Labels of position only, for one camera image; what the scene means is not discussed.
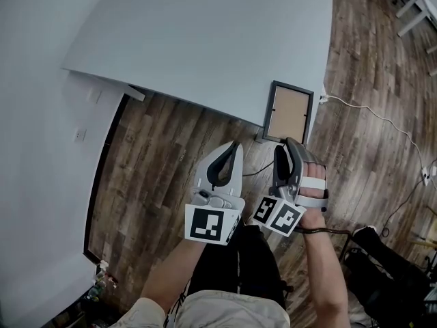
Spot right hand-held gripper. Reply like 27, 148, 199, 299
251, 137, 309, 238

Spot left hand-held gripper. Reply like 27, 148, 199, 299
184, 141, 246, 247

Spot dark grey picture frame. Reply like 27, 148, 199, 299
262, 79, 315, 147

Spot person's left forearm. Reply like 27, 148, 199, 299
139, 239, 206, 316

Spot person's right forearm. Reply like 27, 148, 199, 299
301, 216, 348, 328

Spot person's right hand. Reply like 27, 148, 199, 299
294, 161, 330, 229

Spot person's black trousers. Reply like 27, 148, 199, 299
189, 221, 288, 311

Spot person's beige shirt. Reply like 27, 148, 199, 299
111, 289, 292, 328

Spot white power strip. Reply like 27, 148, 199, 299
421, 159, 437, 187

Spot black office chair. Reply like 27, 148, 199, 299
343, 225, 437, 328

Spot small potted plants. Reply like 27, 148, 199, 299
83, 260, 119, 303

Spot white side table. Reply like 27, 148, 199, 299
395, 0, 437, 56

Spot thin black floor cable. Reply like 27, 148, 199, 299
241, 161, 275, 177

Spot white power cable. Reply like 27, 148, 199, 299
320, 93, 427, 177

